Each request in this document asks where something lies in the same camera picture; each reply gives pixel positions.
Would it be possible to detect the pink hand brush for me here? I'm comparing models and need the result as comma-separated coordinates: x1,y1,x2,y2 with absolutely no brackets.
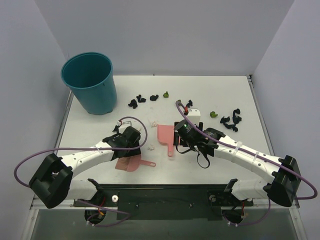
115,155,157,172

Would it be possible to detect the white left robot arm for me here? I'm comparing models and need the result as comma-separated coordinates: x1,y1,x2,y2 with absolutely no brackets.
29,126,141,209

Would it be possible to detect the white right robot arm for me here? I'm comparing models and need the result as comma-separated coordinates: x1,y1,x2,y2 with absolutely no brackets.
174,120,301,207

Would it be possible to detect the pink plastic dustpan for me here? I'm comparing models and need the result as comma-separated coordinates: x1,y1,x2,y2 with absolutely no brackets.
157,124,175,157

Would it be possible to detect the white paper scrap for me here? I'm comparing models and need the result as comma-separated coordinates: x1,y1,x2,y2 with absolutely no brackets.
148,145,155,151
150,121,158,128

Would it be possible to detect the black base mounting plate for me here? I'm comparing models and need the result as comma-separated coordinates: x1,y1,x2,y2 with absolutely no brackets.
88,184,253,221

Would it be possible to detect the teal plastic bucket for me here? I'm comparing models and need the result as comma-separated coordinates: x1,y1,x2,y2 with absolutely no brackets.
60,52,117,115

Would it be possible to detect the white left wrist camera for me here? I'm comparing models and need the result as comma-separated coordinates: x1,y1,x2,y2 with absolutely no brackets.
116,120,132,128

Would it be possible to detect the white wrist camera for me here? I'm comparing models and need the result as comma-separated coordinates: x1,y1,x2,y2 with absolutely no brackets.
186,108,201,126
116,120,132,128

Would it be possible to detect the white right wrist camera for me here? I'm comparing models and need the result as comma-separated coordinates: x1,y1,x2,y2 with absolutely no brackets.
186,108,201,126

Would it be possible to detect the aluminium table frame rail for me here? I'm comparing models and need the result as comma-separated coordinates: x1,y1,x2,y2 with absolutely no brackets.
246,74,301,207

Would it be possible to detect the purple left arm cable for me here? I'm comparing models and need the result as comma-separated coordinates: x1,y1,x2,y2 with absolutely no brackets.
13,116,149,228

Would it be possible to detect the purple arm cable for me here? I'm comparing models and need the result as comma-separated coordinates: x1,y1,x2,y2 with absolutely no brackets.
176,100,318,228
13,116,149,228

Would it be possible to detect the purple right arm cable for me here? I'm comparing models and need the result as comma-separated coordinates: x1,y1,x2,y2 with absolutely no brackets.
176,100,318,228

